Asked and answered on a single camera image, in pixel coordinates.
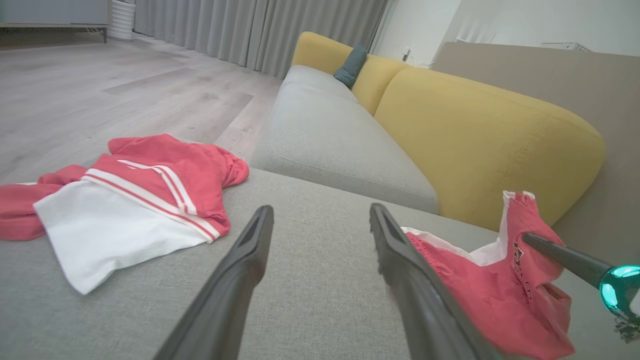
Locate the small yellow sofa back cushion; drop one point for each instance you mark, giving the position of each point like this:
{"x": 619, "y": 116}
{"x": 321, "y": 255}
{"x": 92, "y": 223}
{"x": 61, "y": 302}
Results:
{"x": 325, "y": 55}

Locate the grey low cabinet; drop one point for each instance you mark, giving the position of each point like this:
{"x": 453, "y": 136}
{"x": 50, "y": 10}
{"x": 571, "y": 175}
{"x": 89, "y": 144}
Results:
{"x": 50, "y": 12}

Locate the large grey sofa seat cushion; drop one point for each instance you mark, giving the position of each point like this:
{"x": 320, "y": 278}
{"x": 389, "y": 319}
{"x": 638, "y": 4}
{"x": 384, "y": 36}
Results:
{"x": 320, "y": 280}

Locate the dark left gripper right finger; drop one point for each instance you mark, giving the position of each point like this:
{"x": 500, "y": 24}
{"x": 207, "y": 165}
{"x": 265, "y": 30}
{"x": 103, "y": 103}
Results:
{"x": 425, "y": 310}

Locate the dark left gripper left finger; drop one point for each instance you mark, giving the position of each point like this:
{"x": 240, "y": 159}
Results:
{"x": 225, "y": 295}

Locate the grey pleated curtain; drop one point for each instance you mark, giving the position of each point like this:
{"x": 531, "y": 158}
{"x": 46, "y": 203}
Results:
{"x": 260, "y": 30}

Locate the white radiator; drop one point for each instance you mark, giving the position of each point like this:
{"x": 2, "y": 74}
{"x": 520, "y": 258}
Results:
{"x": 567, "y": 47}

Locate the red white jersey shirt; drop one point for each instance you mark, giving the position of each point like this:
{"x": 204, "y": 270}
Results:
{"x": 115, "y": 230}

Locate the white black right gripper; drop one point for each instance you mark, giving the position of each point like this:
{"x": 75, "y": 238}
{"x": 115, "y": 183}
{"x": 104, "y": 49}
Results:
{"x": 622, "y": 295}

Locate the small grey sofa seat cushion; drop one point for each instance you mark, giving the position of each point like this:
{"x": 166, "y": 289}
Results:
{"x": 330, "y": 135}

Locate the large yellow sofa back cushion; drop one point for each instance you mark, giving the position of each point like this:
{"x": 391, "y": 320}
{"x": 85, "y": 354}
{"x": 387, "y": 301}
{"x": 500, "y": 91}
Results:
{"x": 480, "y": 145}

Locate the white ribbed cylinder appliance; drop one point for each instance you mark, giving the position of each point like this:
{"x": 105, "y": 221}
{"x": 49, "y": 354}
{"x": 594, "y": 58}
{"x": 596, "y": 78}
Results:
{"x": 121, "y": 20}

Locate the dark teal throw pillow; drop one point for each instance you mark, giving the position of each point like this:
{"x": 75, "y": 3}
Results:
{"x": 351, "y": 67}

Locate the white wall plug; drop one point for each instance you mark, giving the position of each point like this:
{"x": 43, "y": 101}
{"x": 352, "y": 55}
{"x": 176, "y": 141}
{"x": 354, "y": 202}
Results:
{"x": 406, "y": 53}

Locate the red shorts white trim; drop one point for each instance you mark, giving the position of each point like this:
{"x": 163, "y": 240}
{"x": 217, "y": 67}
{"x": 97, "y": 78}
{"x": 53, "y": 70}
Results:
{"x": 505, "y": 300}

